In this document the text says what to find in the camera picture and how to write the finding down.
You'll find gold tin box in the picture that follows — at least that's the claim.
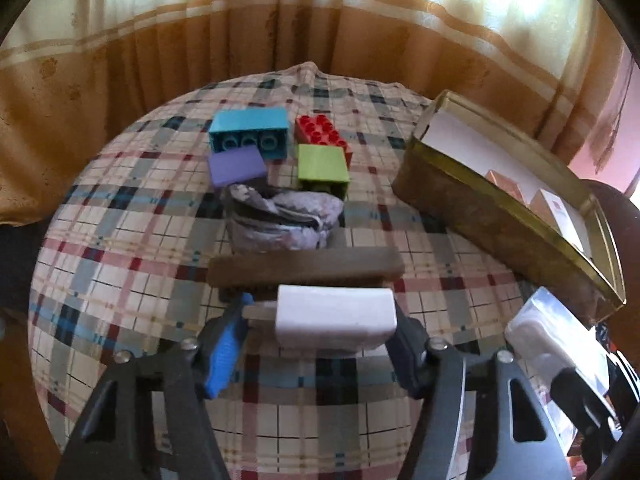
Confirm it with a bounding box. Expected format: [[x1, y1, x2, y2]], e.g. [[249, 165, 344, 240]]
[[391, 89, 627, 324]]

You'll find grey pouch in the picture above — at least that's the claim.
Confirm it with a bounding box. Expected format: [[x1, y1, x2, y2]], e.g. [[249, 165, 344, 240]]
[[222, 183, 346, 254]]

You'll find red toy brick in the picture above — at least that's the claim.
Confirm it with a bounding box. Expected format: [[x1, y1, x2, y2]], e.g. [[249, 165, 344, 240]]
[[294, 114, 354, 167]]

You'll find plaid tablecloth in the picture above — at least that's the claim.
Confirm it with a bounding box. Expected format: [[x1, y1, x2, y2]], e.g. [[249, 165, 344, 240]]
[[27, 62, 621, 480]]

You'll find green toy brick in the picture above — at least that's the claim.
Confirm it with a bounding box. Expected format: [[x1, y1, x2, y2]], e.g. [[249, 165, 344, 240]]
[[297, 144, 351, 202]]

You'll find teal toy brick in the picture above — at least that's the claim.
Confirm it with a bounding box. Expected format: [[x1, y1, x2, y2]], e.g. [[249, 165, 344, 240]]
[[208, 108, 291, 162]]

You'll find white paper lining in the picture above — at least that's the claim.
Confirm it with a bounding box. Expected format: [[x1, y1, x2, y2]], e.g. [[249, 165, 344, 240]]
[[422, 109, 502, 177]]

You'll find brown square coaster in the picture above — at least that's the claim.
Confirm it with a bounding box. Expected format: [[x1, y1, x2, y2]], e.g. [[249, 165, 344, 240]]
[[485, 170, 539, 207]]

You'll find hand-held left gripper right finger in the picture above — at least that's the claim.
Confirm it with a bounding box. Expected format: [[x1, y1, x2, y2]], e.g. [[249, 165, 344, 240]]
[[385, 300, 574, 480]]

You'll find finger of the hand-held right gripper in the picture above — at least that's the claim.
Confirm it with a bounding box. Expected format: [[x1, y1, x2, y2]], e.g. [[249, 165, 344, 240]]
[[550, 367, 619, 461]]

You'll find clear plastic white box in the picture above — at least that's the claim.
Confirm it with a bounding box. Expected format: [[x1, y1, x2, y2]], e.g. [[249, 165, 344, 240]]
[[504, 287, 612, 412]]

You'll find white box with red label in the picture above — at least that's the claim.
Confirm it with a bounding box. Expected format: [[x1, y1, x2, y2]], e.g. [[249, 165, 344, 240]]
[[530, 188, 594, 257]]

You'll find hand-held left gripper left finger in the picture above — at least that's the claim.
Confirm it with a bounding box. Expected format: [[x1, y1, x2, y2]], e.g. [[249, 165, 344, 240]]
[[55, 292, 256, 480]]

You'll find purple block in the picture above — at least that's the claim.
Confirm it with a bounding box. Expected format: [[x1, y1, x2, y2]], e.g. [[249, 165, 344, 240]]
[[208, 147, 269, 189]]

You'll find orange and cream curtain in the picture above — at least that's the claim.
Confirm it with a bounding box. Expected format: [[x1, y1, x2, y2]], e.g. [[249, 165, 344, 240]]
[[0, 0, 628, 227]]

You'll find plain white box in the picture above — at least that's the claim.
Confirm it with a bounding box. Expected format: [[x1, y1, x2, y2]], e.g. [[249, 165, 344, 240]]
[[275, 284, 399, 354]]

